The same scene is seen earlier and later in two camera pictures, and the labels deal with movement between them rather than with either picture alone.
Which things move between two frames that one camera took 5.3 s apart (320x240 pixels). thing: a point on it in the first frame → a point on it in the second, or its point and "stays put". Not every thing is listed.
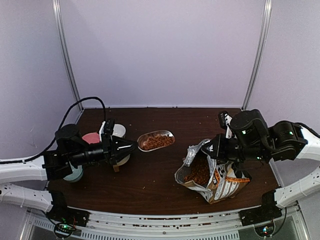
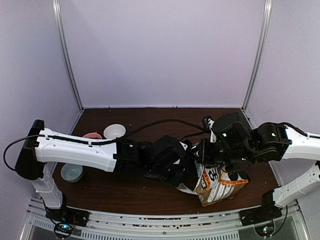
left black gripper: x=110 y=156 → x=176 y=180
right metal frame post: x=266 y=21 stays put
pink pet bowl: x=91 y=138 stays put
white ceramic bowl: x=119 y=130 stays put
